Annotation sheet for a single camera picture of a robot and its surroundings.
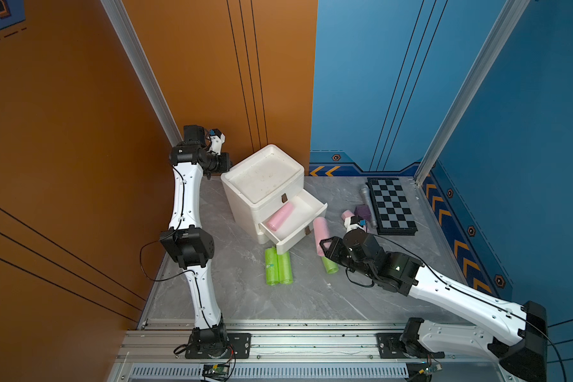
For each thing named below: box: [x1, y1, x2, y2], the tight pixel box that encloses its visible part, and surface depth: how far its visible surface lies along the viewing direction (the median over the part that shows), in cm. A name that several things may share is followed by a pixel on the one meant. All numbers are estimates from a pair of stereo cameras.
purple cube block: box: [354, 204, 372, 222], surface depth 104 cm
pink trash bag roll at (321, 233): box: [312, 216, 331, 258], surface depth 77 cm
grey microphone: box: [360, 183, 379, 228], surface depth 110 cm
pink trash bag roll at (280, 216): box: [266, 202, 294, 232], surface depth 92 cm
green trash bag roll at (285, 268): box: [276, 251, 293, 285], surface depth 89 cm
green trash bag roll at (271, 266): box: [265, 246, 279, 286], surface depth 88 cm
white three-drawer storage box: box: [220, 144, 328, 256], surface depth 91 cm
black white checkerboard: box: [366, 177, 418, 236], surface depth 107 cm
